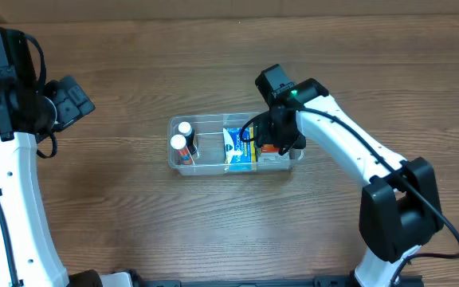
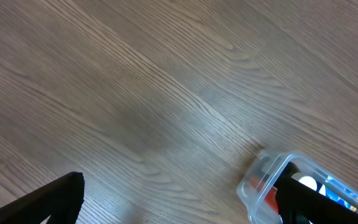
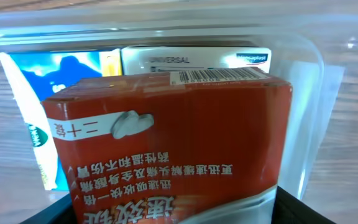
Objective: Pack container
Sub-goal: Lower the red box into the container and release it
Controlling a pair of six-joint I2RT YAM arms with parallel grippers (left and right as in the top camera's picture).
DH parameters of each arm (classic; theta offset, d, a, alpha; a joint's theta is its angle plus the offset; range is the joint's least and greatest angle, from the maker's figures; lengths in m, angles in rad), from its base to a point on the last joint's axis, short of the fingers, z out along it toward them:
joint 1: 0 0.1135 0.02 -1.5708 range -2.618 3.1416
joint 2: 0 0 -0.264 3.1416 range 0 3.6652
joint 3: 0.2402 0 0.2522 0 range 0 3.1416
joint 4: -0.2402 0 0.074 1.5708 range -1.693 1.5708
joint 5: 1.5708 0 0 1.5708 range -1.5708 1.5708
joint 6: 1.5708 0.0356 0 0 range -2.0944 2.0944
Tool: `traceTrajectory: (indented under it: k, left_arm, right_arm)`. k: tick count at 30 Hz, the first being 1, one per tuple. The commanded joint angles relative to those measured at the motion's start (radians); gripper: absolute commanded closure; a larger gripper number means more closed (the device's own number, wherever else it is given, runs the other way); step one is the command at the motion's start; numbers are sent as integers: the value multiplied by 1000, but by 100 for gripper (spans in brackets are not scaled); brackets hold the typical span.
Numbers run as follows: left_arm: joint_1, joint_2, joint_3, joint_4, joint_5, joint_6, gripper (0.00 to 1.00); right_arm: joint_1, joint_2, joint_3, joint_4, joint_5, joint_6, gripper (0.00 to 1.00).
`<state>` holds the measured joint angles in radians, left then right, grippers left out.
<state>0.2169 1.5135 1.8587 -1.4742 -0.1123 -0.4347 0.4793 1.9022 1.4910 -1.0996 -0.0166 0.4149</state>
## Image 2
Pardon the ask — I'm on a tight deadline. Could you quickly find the blue yellow lozenge box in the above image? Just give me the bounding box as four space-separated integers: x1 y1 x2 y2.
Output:
325 176 358 212

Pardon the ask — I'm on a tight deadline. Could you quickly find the dark bottle white cap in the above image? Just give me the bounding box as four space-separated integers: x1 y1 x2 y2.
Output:
281 162 318 191

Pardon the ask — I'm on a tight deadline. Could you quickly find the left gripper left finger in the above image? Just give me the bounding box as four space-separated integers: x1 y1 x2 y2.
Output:
0 172 85 223

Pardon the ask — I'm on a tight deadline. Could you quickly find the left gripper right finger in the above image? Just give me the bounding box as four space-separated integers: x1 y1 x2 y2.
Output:
275 177 358 224

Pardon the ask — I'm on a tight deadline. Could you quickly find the clear plastic container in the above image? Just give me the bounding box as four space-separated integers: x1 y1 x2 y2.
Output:
236 150 358 223

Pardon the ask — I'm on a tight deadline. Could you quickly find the orange tube white cap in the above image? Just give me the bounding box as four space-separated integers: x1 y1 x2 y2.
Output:
248 176 326 214

